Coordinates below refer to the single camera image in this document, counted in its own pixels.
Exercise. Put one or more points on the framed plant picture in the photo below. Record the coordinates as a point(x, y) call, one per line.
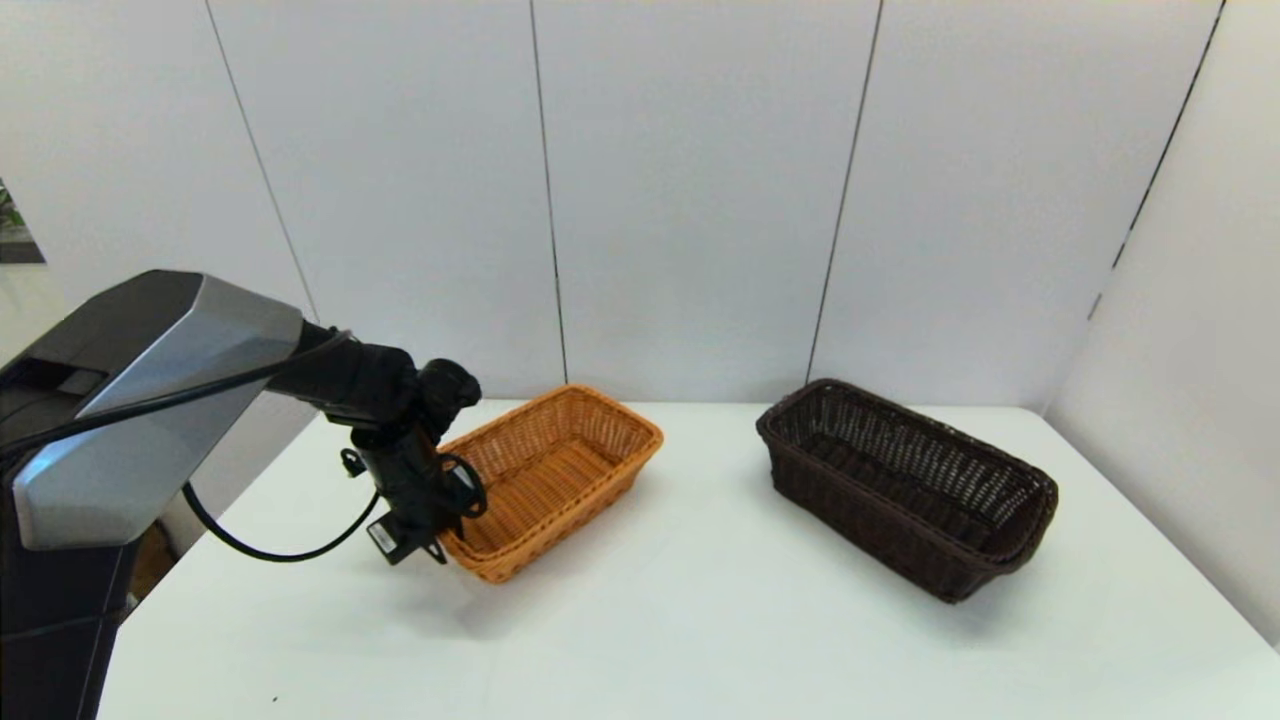
point(15, 225)

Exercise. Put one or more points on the dark brown wicker basket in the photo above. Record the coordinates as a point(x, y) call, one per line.
point(900, 480)

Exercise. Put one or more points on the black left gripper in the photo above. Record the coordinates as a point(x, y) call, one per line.
point(415, 480)

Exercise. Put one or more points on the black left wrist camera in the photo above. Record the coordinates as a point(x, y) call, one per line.
point(392, 540)

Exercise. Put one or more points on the black and grey left robot arm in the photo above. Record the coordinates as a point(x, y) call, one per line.
point(150, 400)

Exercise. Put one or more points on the orange wicker basket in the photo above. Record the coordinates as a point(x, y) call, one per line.
point(560, 470)

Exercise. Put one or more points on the cardboard box with white label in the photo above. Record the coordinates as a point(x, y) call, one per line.
point(150, 560)

